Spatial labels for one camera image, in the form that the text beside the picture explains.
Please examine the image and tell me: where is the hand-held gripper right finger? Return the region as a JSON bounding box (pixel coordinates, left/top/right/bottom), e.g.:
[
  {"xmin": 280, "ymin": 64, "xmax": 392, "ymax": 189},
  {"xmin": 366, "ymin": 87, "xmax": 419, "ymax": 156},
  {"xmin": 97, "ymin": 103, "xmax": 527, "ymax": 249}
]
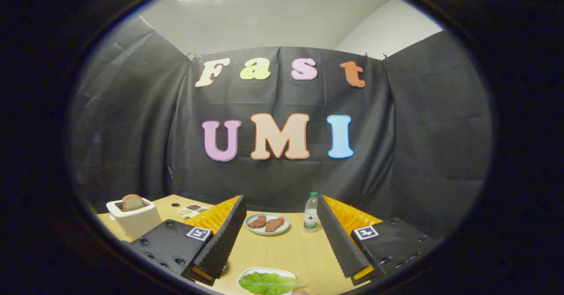
[{"xmin": 316, "ymin": 194, "xmax": 441, "ymax": 287}]

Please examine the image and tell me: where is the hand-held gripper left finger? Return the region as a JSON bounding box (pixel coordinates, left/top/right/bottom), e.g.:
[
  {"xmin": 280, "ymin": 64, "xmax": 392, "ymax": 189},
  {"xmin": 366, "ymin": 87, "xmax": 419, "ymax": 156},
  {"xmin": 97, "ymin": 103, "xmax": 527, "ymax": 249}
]
[{"xmin": 130, "ymin": 194, "xmax": 247, "ymax": 287}]

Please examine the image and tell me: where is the white divided seasoning tray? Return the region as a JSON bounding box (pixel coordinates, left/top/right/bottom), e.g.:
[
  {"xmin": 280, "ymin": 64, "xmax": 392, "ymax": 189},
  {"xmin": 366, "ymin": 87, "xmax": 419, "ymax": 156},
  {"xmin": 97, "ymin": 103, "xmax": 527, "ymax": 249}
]
[{"xmin": 178, "ymin": 204, "xmax": 210, "ymax": 218}]

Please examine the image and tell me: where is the white square plate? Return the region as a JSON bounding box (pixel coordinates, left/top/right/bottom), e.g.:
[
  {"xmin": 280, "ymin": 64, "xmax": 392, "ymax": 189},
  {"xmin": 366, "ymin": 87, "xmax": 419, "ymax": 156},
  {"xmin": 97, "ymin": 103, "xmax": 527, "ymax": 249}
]
[{"xmin": 237, "ymin": 267, "xmax": 297, "ymax": 295}]

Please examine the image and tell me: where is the white toaster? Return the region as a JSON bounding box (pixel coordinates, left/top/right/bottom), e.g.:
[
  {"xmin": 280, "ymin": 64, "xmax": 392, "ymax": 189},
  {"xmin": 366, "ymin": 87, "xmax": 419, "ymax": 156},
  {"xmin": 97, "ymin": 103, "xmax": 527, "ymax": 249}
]
[{"xmin": 106, "ymin": 196, "xmax": 163, "ymax": 241}]

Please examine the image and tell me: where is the brown crust toast slice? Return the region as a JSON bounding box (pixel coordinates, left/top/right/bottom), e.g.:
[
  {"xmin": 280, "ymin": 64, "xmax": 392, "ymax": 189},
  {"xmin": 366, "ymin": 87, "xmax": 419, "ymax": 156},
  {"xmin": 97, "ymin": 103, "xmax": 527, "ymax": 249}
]
[{"xmin": 122, "ymin": 194, "xmax": 145, "ymax": 212}]

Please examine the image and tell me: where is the green lettuce leaf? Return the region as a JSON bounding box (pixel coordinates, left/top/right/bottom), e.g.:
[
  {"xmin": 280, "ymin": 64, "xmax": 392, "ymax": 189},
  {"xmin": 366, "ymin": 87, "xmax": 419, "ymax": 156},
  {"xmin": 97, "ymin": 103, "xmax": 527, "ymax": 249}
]
[{"xmin": 239, "ymin": 272, "xmax": 308, "ymax": 295}]

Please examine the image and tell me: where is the clear plastic water bottle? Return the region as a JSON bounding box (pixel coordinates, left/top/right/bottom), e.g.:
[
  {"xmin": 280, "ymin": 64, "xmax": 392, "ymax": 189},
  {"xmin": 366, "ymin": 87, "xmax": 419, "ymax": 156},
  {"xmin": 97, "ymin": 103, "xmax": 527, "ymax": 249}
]
[{"xmin": 304, "ymin": 192, "xmax": 319, "ymax": 234}]

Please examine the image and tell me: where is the pale green plate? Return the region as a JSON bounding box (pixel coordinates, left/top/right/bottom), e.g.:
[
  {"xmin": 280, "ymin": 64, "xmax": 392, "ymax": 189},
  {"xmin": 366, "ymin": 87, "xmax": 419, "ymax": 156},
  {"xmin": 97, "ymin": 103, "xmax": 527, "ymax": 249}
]
[{"xmin": 245, "ymin": 213, "xmax": 291, "ymax": 236}]

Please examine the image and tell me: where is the black backdrop cloth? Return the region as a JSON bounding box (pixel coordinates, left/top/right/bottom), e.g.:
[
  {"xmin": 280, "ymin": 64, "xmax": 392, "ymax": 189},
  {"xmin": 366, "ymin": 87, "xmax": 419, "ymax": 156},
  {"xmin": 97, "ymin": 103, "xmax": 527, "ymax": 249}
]
[{"xmin": 68, "ymin": 15, "xmax": 493, "ymax": 238}]

